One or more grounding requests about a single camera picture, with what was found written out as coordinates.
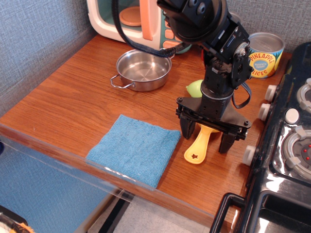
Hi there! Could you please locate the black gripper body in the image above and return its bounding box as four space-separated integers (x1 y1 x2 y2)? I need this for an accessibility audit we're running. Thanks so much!
176 95 251 140

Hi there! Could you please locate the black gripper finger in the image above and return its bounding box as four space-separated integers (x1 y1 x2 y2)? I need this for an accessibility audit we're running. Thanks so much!
219 133 236 153
180 116 196 139

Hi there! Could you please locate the yellow dish brush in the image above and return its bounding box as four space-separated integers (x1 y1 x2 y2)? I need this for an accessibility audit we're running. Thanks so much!
184 124 219 165

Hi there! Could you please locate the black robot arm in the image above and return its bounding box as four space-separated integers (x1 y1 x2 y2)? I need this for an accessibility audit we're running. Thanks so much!
157 0 253 153

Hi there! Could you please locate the green toy pear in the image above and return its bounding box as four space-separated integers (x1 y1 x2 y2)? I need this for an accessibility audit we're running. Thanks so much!
186 80 203 98

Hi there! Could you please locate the blue folded cloth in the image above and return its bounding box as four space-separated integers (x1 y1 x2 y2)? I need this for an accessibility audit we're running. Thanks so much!
86 115 181 188

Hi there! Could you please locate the tomato sauce can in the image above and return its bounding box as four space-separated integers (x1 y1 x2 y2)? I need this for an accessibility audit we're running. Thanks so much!
201 12 242 63

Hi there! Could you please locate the small steel pan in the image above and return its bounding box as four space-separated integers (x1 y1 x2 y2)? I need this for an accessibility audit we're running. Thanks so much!
110 50 173 92

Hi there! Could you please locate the black toy stove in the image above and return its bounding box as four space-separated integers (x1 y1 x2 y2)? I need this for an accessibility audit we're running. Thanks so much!
210 42 311 233

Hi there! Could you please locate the pineapple slices can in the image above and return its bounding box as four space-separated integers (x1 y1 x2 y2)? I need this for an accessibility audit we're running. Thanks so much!
249 32 285 78

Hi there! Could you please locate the toy microwave oven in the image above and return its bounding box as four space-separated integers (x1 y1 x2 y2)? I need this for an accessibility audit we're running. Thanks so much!
86 0 182 50

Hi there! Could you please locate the orange object bottom left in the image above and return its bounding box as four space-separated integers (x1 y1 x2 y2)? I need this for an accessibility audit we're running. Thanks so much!
0 222 34 233

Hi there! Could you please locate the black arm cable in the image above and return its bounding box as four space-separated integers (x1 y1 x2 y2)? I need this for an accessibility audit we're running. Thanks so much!
110 0 252 109

